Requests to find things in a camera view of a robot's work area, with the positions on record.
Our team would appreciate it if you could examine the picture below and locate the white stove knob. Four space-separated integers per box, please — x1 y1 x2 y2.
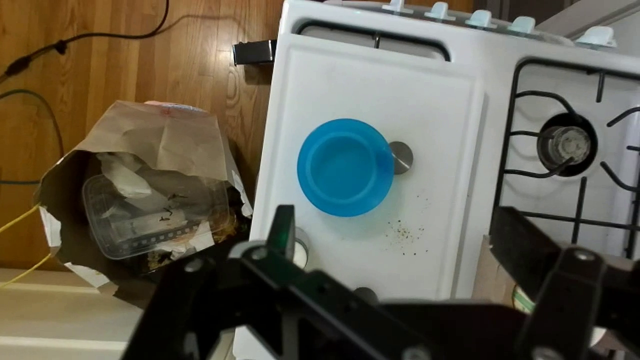
424 1 457 22
575 26 618 50
465 9 498 30
382 0 415 15
507 16 538 35

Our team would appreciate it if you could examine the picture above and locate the brown cardboard piece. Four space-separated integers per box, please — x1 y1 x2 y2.
472 235 519 306

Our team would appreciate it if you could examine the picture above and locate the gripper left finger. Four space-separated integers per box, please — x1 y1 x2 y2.
120 204 432 360

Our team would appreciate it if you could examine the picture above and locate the small white round cap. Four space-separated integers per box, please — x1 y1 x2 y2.
293 227 311 271

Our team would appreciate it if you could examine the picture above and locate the black cable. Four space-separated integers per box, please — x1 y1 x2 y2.
0 0 170 84

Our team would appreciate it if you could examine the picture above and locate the clear plastic food container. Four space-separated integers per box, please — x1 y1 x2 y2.
82 172 234 261

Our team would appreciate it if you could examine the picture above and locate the stove burner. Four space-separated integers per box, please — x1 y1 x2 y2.
536 113 599 178

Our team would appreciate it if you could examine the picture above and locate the brown paper bag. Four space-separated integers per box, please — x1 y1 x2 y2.
37 100 256 309

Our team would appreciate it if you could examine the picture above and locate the blue plastic bowl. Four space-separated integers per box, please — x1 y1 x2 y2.
296 118 395 218

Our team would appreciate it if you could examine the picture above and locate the black stove grate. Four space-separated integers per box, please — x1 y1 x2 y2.
294 18 452 63
493 58 640 261

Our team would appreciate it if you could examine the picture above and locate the white cutting board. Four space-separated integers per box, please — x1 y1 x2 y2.
248 35 487 302

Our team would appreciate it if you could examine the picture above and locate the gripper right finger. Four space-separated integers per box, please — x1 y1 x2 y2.
489 206 640 360

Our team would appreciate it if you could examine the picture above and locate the white stove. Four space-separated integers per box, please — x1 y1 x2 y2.
232 0 640 360

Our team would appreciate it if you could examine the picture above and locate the black oven door handle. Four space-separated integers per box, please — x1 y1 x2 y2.
232 39 278 66

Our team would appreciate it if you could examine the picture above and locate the round silver metal disc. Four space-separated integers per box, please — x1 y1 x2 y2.
388 141 415 176

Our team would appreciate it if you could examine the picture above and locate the yellow cable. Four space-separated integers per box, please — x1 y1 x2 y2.
0 202 54 289

